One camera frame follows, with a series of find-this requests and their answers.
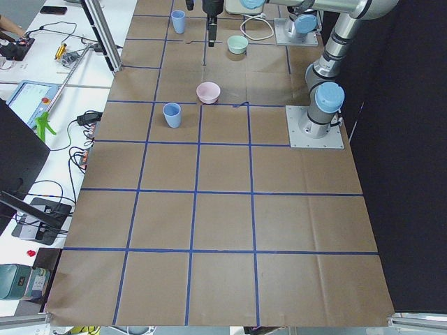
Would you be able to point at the cream toaster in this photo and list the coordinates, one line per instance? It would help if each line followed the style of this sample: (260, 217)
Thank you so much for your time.
(234, 7)

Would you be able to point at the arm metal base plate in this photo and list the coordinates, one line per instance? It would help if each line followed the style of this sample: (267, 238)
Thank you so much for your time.
(297, 35)
(305, 134)

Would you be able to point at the green plastic clamp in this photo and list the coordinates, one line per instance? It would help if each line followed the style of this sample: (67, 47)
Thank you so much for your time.
(43, 125)

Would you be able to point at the yellow screwdriver tool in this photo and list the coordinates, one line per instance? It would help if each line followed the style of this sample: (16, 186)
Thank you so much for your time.
(60, 51)

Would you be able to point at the brown paper table cover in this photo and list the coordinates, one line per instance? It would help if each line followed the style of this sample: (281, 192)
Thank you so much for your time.
(219, 221)

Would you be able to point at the green bowl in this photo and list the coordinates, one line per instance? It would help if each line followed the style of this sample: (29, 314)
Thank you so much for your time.
(237, 44)

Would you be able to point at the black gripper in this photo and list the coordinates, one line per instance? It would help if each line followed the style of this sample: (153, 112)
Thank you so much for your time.
(211, 8)

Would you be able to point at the blue cup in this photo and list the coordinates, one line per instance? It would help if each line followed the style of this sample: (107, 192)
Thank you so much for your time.
(173, 114)
(178, 18)

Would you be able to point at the aluminium frame post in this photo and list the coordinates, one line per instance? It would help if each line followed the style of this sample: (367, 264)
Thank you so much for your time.
(97, 21)

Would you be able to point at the black docking hub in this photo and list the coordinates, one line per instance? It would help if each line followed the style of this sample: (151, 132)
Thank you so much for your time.
(41, 220)

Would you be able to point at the black power adapter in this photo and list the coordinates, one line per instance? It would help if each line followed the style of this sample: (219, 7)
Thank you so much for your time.
(89, 117)

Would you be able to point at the black monitor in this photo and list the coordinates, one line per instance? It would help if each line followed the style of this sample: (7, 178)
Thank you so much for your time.
(23, 155)

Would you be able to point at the black smartphone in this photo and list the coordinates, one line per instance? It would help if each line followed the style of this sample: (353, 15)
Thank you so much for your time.
(53, 10)

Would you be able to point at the pink bowl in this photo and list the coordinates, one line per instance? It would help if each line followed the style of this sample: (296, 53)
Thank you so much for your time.
(208, 92)

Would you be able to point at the teach pendant tablet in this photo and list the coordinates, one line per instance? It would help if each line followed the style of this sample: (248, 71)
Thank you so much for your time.
(30, 99)

